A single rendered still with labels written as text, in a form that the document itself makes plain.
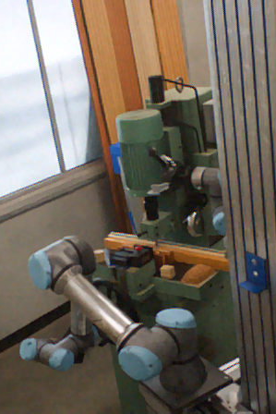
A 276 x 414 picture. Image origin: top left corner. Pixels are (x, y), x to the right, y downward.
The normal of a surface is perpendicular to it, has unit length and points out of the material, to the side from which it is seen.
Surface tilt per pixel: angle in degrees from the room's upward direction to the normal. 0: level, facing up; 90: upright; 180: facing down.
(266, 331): 90
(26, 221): 90
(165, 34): 86
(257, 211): 90
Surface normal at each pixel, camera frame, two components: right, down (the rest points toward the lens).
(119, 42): 0.72, 0.12
